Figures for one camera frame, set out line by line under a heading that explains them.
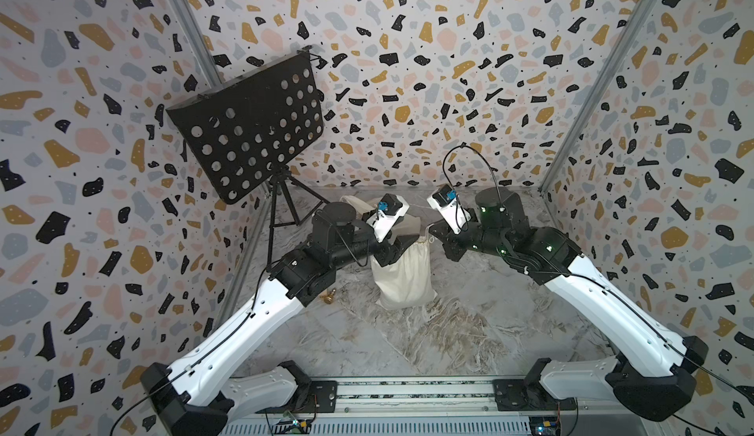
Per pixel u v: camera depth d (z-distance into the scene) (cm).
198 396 37
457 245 57
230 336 41
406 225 90
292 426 71
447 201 54
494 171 120
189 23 75
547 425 72
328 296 90
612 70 87
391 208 51
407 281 75
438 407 73
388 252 56
